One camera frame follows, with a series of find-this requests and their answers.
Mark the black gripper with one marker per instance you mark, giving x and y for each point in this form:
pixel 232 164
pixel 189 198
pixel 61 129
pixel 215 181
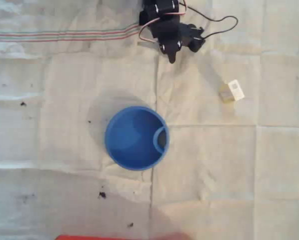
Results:
pixel 170 49

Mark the small white yellow box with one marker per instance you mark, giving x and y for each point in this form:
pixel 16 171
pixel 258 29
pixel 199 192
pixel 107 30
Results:
pixel 235 90

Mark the blue plastic bowl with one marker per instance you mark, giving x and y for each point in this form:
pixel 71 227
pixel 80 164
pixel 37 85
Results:
pixel 129 140

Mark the white cloth with coloured stripes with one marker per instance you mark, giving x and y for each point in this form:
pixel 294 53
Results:
pixel 64 125

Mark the red flat object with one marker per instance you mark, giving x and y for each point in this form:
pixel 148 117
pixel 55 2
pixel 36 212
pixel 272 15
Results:
pixel 114 237

